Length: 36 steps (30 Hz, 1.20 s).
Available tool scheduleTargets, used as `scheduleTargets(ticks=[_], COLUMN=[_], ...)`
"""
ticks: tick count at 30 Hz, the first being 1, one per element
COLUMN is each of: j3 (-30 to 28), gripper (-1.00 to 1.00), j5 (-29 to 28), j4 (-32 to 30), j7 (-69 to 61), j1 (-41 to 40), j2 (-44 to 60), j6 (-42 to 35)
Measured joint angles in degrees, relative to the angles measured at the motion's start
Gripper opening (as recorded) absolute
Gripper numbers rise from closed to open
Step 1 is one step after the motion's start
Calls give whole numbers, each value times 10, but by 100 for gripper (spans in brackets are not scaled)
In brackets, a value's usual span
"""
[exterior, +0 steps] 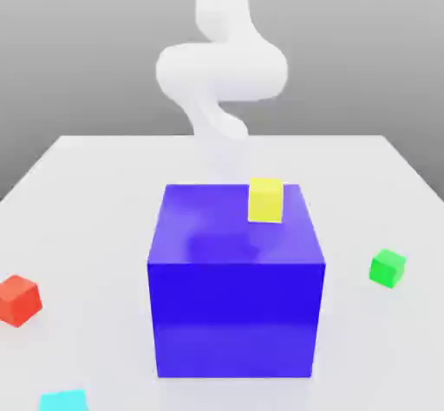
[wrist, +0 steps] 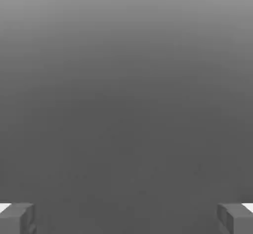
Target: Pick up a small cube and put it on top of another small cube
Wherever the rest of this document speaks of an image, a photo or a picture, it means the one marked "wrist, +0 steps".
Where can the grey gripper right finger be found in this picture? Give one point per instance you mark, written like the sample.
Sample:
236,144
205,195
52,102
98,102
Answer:
239,218

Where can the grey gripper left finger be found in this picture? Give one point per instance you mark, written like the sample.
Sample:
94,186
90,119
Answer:
13,218

